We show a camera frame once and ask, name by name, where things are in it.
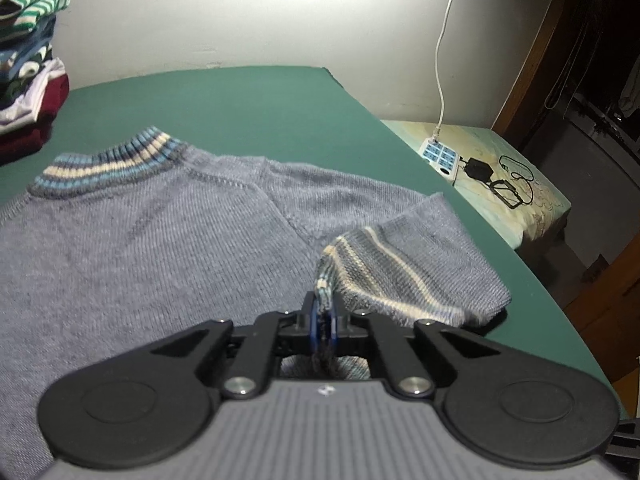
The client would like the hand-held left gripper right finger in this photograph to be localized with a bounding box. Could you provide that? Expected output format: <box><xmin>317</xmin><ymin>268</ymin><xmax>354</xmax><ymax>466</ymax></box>
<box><xmin>325</xmin><ymin>294</ymin><xmax>493</xmax><ymax>400</ymax></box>

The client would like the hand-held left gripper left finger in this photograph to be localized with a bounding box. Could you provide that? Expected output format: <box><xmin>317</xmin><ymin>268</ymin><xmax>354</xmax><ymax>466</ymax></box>
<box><xmin>150</xmin><ymin>292</ymin><xmax>317</xmax><ymax>401</ymax></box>

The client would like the grey knit sweater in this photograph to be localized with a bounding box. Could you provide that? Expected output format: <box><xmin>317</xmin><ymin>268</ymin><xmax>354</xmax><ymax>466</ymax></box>
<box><xmin>0</xmin><ymin>127</ymin><xmax>513</xmax><ymax>480</ymax></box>

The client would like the stack of folded clothes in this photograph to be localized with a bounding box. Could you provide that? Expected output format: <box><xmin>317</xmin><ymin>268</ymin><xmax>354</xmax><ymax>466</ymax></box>
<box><xmin>0</xmin><ymin>74</ymin><xmax>70</xmax><ymax>166</ymax></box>

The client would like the white power strip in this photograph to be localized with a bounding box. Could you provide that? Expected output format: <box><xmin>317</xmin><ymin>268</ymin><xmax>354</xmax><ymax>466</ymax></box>
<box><xmin>417</xmin><ymin>137</ymin><xmax>461</xmax><ymax>181</ymax></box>

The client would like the black charger adapter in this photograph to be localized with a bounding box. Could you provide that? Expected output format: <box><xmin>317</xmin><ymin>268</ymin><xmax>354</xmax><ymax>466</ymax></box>
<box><xmin>462</xmin><ymin>157</ymin><xmax>493</xmax><ymax>181</ymax></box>

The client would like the white shirt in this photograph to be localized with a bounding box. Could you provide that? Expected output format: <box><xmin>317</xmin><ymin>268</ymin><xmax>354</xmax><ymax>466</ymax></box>
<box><xmin>0</xmin><ymin>57</ymin><xmax>68</xmax><ymax>133</ymax></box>

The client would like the white hanging cloth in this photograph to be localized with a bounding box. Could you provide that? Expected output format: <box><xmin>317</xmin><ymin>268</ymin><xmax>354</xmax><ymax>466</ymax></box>
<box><xmin>617</xmin><ymin>77</ymin><xmax>640</xmax><ymax>116</ymax></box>

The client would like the blue knit sweater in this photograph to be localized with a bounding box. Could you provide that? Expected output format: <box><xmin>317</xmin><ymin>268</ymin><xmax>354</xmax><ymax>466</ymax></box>
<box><xmin>0</xmin><ymin>17</ymin><xmax>58</xmax><ymax>86</ymax></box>

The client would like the green striped shirt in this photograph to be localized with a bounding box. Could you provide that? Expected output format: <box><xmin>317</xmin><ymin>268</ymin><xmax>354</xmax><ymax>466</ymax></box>
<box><xmin>0</xmin><ymin>0</ymin><xmax>71</xmax><ymax>43</ymax></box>

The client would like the black rectangular frame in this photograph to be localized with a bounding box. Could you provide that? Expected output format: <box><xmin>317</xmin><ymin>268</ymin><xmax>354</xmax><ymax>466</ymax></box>
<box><xmin>489</xmin><ymin>179</ymin><xmax>523</xmax><ymax>209</ymax></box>

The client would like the thin black cable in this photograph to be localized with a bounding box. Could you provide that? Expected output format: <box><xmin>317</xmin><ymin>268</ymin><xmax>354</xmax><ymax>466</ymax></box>
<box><xmin>492</xmin><ymin>155</ymin><xmax>538</xmax><ymax>208</ymax></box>

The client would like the white power cable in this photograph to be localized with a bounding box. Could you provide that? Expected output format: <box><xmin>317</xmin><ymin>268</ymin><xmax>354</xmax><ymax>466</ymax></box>
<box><xmin>434</xmin><ymin>0</ymin><xmax>471</xmax><ymax>141</ymax></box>

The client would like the wooden door frame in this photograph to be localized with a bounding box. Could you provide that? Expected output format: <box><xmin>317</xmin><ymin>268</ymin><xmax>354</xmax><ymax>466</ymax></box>
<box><xmin>492</xmin><ymin>0</ymin><xmax>576</xmax><ymax>146</ymax></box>

